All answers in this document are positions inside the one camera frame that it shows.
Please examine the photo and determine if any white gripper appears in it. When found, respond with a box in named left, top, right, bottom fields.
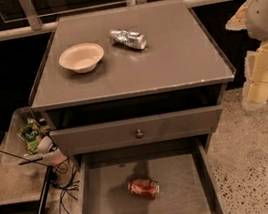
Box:
left=225, top=3, right=268, bottom=111

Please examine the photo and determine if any red coke can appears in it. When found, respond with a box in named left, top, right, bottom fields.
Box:
left=127, top=178, right=160, bottom=199

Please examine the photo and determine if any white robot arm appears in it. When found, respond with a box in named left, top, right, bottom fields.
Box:
left=225, top=0, right=268, bottom=111

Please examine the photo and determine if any grey drawer cabinet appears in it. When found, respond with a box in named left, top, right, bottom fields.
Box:
left=30, top=0, right=235, bottom=159

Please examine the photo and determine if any silver crushed can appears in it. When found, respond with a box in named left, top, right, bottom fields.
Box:
left=109, top=29, right=147, bottom=50

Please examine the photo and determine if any metal drawer knob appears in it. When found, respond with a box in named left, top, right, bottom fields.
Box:
left=135, top=129, right=144, bottom=139

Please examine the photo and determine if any open grey middle drawer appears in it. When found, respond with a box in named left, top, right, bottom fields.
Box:
left=78, top=137, right=227, bottom=214

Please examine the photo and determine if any grey top drawer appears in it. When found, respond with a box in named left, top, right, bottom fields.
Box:
left=50, top=105, right=222, bottom=156

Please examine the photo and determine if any white paper bowl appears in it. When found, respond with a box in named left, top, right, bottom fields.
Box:
left=59, top=43, right=104, bottom=74

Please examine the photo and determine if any white cup in bin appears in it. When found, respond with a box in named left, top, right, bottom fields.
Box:
left=36, top=136, right=53, bottom=154

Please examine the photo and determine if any green snack bag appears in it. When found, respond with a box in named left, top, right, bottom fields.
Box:
left=17, top=118, right=44, bottom=155

